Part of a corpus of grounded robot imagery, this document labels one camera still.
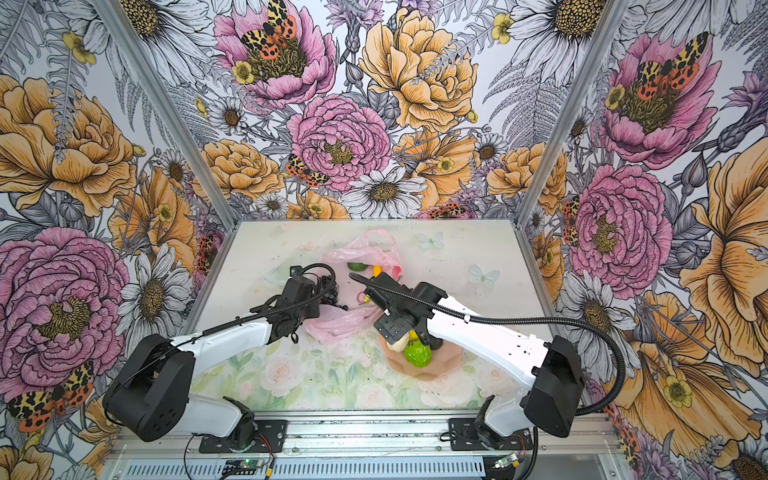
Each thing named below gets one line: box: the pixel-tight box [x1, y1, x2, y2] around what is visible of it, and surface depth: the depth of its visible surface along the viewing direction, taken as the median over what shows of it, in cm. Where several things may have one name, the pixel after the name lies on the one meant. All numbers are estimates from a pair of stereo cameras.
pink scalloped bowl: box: [378, 334, 462, 382], surface depth 85 cm
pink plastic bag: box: [304, 229, 403, 345], surface depth 98 cm
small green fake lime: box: [347, 262, 368, 272], surface depth 107 cm
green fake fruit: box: [404, 340, 433, 369], surface depth 83 cm
